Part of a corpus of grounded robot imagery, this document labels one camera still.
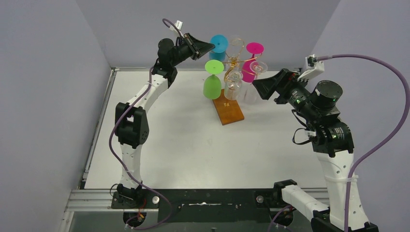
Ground clear patterned wine glass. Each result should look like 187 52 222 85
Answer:
224 71 243 101

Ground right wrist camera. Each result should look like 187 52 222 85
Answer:
297 54 324 83

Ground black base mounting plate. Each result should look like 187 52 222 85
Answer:
111 187 285 229

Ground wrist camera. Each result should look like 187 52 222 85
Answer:
169 20 183 38
297 54 324 83

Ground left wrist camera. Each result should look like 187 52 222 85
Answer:
169 20 183 38

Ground clear tall flute glass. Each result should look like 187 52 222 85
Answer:
242 60 269 104

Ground green plastic wine glass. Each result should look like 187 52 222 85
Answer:
203 59 224 100

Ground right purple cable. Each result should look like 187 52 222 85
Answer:
317 54 410 232

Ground purple cable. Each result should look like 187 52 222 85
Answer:
317 54 410 232
109 18 185 231

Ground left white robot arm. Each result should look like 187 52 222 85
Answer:
109 33 215 208

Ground pink plastic wine glass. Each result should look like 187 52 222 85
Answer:
241 42 265 84

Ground blue plastic wine glass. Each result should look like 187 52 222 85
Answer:
209 34 228 62

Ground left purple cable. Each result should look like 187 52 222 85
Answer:
109 18 185 231

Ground clear round wine glass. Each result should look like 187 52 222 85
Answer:
225 35 245 71

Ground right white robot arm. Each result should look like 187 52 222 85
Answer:
253 69 378 232

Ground gold wire glass rack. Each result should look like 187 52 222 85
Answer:
213 42 267 125

